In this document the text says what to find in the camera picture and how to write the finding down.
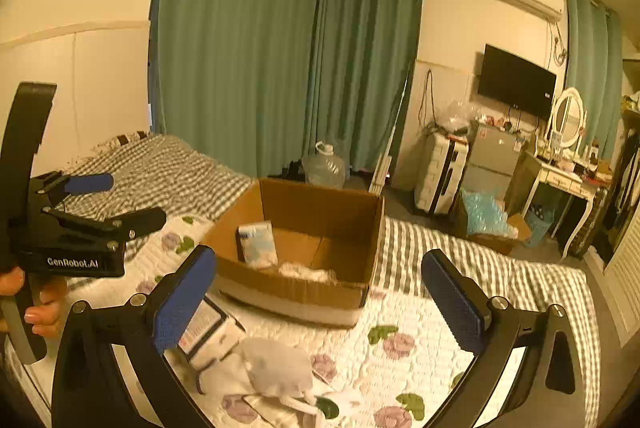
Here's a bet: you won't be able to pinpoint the small open cardboard box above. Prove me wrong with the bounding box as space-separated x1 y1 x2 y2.
457 208 533 256

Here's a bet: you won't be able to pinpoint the narrow green curtain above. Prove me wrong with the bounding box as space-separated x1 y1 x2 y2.
302 0 426 186

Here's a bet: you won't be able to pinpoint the white dressing table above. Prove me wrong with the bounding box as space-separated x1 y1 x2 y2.
520 148 608 261

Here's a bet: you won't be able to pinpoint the dark packet with white label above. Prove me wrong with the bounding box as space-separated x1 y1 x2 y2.
177 293 246 371

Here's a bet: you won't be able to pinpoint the blue plastic wrap pile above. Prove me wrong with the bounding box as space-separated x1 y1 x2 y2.
460 188 521 239

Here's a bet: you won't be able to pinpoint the green window curtain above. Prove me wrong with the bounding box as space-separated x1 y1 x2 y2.
564 0 623 159

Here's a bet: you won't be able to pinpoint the grey mini fridge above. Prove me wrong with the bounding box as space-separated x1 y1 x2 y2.
462 122 526 209

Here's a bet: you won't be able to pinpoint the black bag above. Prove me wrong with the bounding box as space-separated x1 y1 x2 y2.
280 161 306 183

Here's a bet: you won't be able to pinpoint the black wall television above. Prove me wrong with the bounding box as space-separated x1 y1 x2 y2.
477 43 557 119

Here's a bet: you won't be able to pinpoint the dressing table clutter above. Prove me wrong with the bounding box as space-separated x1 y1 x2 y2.
537 133 612 181

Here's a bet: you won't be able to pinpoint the white louvred wardrobe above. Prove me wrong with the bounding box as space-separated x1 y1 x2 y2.
602 108 640 349

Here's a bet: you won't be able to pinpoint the brown cardboard box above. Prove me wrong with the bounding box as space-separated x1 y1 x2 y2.
200 178 386 329

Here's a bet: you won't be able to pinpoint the white and blue tissue pack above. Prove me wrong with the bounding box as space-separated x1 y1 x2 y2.
236 221 279 270

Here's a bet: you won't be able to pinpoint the white oval vanity mirror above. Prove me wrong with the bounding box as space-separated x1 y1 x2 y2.
547 87 587 149

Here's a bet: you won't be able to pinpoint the white suitcase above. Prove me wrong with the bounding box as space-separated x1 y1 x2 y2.
414 131 470 215

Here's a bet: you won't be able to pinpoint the white cloth bag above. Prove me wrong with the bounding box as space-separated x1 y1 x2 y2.
195 337 326 428

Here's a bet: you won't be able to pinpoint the grey checked blanket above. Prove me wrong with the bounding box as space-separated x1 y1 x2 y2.
59 133 603 409

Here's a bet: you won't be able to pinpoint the clear plastic bag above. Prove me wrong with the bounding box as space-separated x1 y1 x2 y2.
435 101 481 134

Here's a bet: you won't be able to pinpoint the dark hanging clothes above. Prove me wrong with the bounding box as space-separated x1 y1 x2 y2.
597 128 640 254

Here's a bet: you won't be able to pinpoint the black hanging cable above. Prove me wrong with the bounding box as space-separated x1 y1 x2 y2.
422 69 437 129

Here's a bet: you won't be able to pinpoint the frilled patterned pillow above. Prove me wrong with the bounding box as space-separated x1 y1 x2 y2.
97 131 153 150

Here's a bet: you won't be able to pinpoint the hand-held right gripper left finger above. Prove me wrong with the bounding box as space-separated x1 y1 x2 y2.
51 244 217 428

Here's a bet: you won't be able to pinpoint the white crumpled cloth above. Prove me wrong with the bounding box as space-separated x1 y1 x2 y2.
277 261 341 286

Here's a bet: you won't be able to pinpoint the clear water jug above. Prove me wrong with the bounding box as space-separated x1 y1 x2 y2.
301 141 347 190

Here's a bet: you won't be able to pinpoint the blue plastic basket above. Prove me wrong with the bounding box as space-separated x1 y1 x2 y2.
522 203 555 248

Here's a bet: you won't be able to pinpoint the white floral quilted mat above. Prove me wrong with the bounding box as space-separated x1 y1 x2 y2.
65 213 601 428

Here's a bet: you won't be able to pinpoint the person's left hand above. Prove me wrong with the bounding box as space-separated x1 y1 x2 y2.
0 267 68 339

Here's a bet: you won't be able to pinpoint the wide green curtain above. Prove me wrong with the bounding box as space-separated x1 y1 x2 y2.
150 0 321 179

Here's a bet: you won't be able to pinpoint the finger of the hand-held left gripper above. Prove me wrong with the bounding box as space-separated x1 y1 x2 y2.
42 207 167 254
30 172 115 209

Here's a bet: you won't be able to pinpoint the white mop pole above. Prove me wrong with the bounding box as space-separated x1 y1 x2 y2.
370 76 413 196

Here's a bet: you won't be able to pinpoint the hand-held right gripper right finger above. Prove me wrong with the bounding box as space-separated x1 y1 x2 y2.
421 249 592 428

